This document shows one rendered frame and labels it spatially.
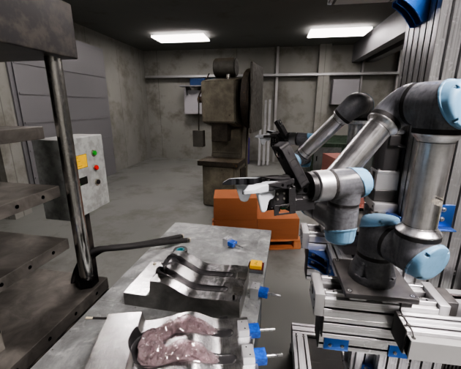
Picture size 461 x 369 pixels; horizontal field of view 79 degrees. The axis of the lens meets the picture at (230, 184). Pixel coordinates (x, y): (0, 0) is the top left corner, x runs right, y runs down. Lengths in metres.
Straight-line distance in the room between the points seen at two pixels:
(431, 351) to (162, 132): 8.85
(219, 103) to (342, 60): 5.14
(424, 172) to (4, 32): 1.27
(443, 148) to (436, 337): 0.58
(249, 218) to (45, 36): 2.52
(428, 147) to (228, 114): 3.71
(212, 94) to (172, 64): 4.89
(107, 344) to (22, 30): 1.04
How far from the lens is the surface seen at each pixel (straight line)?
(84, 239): 1.48
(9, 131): 1.31
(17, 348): 1.39
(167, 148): 9.37
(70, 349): 1.27
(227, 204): 3.13
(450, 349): 1.15
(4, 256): 1.48
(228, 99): 4.38
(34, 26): 1.28
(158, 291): 1.27
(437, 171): 0.90
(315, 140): 1.50
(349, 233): 0.76
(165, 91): 9.28
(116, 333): 1.10
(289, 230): 3.37
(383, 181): 1.26
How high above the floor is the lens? 1.62
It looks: 16 degrees down
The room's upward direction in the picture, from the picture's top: straight up
